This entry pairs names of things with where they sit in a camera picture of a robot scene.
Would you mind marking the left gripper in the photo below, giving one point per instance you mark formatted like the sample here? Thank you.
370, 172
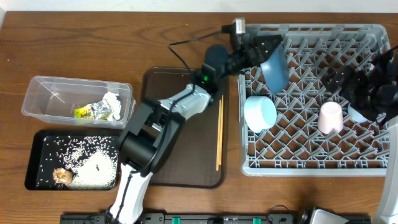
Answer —
260, 56

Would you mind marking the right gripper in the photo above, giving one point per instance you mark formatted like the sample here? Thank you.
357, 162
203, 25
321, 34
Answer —
357, 78

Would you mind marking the dark blue plate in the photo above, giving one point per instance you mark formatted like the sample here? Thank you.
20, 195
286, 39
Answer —
276, 70

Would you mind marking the light blue cup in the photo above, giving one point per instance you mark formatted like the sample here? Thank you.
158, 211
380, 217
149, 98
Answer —
356, 116

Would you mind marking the pink cup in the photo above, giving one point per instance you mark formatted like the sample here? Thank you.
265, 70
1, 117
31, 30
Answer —
330, 118

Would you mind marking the wooden chopstick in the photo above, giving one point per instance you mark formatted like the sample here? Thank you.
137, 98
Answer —
221, 130
218, 136

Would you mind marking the yellow-green snack wrapper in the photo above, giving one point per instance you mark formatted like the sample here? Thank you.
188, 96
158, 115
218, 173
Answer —
85, 112

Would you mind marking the white rice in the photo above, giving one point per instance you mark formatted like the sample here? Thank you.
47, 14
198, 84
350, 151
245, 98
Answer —
93, 160

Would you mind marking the brown food scrap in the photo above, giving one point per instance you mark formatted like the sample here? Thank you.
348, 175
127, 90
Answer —
62, 176

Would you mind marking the foil wrapper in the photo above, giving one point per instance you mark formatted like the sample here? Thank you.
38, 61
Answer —
101, 110

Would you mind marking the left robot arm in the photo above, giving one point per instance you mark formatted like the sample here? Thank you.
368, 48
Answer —
149, 137

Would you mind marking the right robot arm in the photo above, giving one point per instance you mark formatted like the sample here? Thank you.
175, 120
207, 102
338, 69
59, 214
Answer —
374, 96

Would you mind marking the grey dishwasher rack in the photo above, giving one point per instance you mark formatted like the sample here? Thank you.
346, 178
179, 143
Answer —
294, 146

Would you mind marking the black waste tray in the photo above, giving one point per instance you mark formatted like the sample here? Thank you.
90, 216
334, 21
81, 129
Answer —
38, 143

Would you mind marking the brown serving tray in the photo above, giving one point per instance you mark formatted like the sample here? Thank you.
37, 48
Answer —
193, 160

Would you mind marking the crumpled white tissue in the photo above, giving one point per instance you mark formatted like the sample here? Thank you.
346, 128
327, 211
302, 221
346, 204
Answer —
114, 105

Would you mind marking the clear plastic bin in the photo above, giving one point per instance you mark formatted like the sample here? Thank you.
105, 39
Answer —
53, 99

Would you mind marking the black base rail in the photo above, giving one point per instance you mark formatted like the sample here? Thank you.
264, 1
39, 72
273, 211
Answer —
160, 218

